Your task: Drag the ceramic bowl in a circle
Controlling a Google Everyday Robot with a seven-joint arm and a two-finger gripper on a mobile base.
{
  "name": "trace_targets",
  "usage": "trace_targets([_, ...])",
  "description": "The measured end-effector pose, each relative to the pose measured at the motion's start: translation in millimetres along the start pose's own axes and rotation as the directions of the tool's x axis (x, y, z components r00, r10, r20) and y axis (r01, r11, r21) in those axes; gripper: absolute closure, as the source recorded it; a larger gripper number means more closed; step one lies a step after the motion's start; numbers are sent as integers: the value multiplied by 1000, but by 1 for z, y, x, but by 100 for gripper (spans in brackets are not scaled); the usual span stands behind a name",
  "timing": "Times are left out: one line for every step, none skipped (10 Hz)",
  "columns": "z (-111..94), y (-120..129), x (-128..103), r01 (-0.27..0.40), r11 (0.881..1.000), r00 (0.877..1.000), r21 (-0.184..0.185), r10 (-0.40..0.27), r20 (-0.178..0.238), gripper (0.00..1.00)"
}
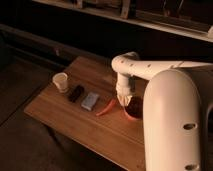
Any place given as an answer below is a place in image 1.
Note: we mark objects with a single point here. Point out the white paper cup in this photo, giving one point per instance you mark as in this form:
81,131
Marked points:
61,82

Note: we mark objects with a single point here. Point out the wooden shelf ledge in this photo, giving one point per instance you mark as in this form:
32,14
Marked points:
177,26

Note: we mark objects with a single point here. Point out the dark red ceramic bowl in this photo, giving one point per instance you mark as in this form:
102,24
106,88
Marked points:
134,110

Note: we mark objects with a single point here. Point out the wooden table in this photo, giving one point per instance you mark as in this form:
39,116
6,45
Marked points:
112,135

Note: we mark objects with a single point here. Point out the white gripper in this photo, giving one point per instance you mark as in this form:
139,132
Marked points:
123,89

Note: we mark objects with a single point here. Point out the black rectangular object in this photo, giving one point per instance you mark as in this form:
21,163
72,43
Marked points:
75,94

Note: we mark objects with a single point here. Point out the grey rectangular box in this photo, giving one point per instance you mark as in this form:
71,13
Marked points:
89,101

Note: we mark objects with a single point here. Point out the orange carrot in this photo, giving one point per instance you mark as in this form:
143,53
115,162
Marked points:
107,108

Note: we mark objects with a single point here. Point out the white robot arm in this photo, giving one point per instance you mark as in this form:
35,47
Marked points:
176,106

